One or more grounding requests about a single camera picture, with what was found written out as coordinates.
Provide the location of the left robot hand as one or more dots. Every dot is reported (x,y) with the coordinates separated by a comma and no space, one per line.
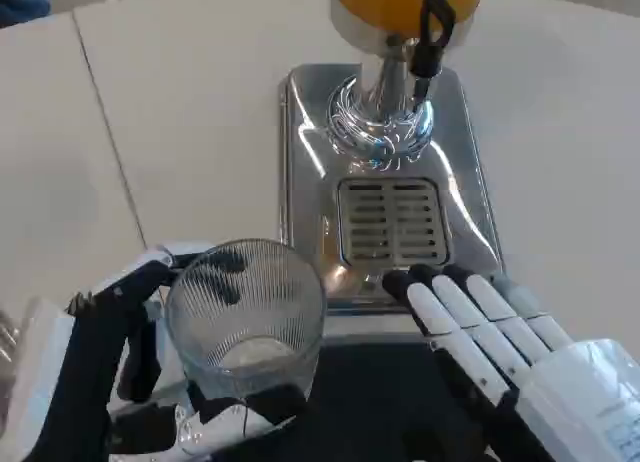
(95,342)

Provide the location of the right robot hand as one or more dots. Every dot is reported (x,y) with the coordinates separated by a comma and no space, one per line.
(500,327)

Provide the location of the clear ribbed glass cup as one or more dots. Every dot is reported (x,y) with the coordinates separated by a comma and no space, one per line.
(250,302)

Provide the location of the steel drip tray grid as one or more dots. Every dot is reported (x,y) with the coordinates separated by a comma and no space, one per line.
(394,221)

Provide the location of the orange juice dispenser steel base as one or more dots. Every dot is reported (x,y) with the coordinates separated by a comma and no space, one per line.
(310,182)

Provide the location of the black tap lever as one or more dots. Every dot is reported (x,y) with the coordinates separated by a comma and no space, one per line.
(428,49)

